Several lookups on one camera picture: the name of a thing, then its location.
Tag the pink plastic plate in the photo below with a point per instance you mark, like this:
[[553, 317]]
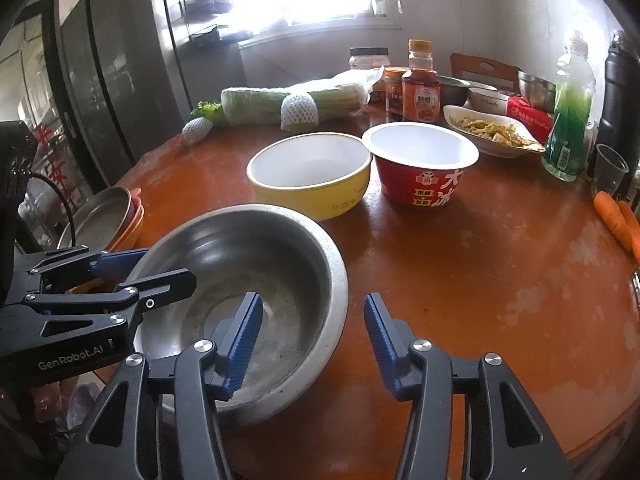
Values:
[[131, 219]]

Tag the wrapped napa cabbage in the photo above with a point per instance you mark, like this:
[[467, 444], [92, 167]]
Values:
[[318, 100]]

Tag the grey steel bowl behind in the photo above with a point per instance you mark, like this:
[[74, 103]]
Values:
[[453, 91]]

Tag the yellow shell-shaped plate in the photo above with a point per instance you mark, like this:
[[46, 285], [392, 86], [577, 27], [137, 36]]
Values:
[[125, 241]]

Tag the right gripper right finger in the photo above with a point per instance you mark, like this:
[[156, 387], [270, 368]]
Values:
[[505, 435]]

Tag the metal object at edge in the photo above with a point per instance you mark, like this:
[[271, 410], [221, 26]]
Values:
[[635, 287]]

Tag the red chili sauce jar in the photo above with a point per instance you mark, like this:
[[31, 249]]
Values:
[[392, 77]]

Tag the dark grey refrigerator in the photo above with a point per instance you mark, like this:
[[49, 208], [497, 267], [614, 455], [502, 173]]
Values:
[[126, 74]]

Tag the orange carrot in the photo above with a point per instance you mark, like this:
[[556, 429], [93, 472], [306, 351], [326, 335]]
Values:
[[633, 226], [610, 214]]

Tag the white ceramic bowl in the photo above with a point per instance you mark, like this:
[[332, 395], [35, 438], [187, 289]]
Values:
[[488, 101]]

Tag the red tissue pack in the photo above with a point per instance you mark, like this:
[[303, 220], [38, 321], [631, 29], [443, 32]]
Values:
[[537, 122]]

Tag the small steel bowl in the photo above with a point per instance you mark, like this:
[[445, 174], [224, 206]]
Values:
[[537, 92]]

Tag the round steel plate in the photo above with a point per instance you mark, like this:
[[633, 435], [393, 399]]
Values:
[[97, 221]]

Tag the red instant noodle bowl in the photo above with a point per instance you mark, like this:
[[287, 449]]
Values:
[[419, 165]]

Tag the foam-netted fruit left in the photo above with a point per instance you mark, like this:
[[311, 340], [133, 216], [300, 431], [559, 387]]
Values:
[[196, 130]]

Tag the glass sliding door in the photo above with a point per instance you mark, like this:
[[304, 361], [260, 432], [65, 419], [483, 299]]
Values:
[[27, 95]]

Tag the green drink bottle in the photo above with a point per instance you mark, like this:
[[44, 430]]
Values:
[[575, 84]]

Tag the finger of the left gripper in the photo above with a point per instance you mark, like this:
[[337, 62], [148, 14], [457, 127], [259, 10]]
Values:
[[76, 265], [151, 292]]

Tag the orange-capped sauce bottle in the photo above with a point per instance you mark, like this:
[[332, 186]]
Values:
[[420, 84]]

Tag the clear drinking glass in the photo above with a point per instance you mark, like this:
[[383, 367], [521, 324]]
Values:
[[608, 171]]

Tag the green lettuce bunch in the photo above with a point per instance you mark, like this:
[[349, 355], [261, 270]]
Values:
[[212, 111]]

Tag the black thermos flask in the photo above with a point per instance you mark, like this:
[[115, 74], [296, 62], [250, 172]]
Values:
[[619, 121]]

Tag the white dish of food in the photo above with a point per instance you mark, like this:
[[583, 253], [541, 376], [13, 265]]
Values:
[[494, 135]]

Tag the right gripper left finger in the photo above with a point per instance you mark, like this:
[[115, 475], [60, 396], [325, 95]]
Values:
[[121, 439]]

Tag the stainless steel bowl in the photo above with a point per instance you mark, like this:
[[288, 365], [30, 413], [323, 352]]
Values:
[[273, 267]]

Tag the foam-netted fruit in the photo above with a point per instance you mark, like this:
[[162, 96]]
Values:
[[196, 130], [298, 113]]

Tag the foam-netted fruit right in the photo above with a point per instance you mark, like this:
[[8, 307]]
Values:
[[298, 113]]

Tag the yellow bowl with handle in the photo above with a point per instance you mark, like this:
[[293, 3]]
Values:
[[321, 175]]

